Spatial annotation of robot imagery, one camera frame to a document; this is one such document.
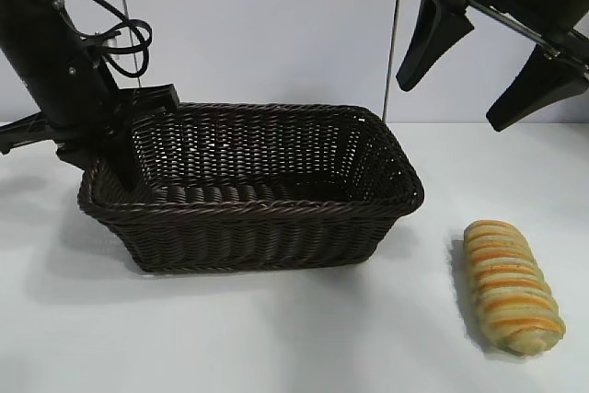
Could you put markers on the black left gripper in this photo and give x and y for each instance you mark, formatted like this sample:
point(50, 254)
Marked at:
point(83, 112)

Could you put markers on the dark brown wicker basket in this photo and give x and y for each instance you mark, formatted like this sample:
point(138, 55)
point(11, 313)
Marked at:
point(253, 236)

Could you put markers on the long striped bread loaf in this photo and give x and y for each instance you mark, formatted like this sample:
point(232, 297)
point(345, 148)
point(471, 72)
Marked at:
point(511, 292)

